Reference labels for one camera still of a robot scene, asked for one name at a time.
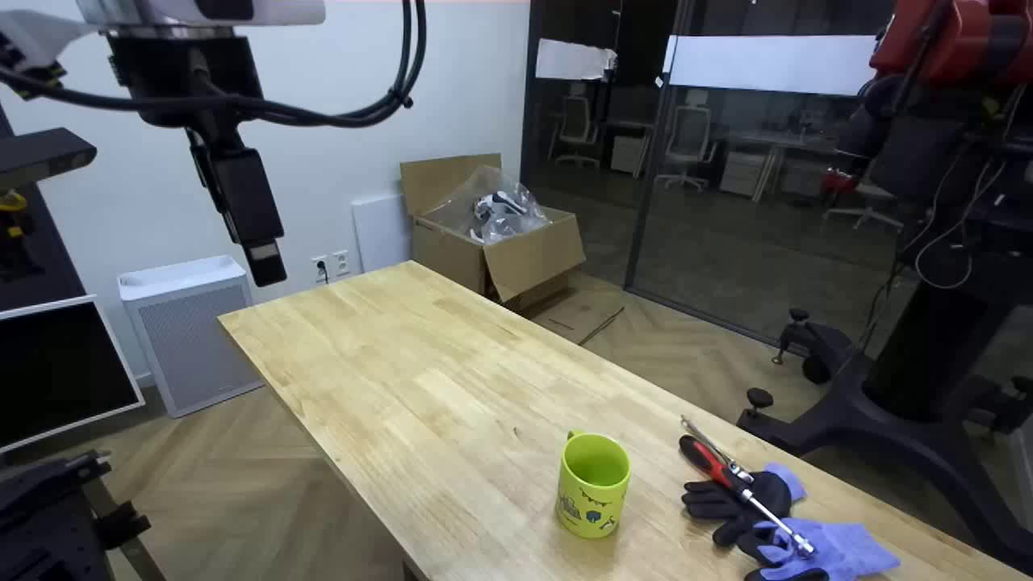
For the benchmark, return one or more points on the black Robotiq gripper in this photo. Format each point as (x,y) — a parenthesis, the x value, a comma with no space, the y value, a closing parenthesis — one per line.
(181,68)

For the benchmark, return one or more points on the green mug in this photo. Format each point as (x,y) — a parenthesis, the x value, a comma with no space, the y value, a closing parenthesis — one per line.
(589,488)

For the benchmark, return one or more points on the white air purifier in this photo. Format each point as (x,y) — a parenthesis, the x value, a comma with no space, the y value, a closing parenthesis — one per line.
(189,333)

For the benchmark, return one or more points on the clear plastic bag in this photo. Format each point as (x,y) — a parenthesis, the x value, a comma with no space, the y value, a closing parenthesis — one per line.
(488,210)

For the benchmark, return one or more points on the open cardboard box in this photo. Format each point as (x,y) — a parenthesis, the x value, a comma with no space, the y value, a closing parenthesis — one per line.
(529,258)

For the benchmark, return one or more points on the small white board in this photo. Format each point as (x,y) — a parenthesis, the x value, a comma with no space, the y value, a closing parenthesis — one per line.
(573,60)

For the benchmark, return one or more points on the black tripod base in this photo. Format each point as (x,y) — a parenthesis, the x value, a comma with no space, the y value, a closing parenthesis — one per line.
(50,519)

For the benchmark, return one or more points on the white office chair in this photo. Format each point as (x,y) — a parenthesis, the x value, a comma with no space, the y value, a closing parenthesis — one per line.
(690,138)

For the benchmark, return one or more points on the large white board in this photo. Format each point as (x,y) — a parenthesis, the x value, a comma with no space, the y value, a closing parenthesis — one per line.
(770,66)

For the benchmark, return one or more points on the black and purple work glove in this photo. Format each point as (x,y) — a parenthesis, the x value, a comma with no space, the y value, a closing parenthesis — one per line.
(852,549)
(717,502)

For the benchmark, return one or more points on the red office chair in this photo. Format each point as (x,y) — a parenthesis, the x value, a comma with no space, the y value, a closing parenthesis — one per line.
(857,194)

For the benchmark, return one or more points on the white wall outlet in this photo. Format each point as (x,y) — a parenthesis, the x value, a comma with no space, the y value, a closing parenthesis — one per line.
(334,264)

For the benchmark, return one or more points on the white wall panel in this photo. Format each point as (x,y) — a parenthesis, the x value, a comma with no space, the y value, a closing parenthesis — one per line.
(380,230)

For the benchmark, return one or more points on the black camera on stand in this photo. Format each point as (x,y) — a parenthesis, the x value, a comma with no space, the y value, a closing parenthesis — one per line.
(38,156)

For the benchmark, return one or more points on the black monitor with white frame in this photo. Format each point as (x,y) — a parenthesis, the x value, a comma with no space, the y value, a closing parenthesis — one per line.
(52,373)

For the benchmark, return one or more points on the red and black pedestal robot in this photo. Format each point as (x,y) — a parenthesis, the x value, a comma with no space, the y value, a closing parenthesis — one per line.
(926,344)

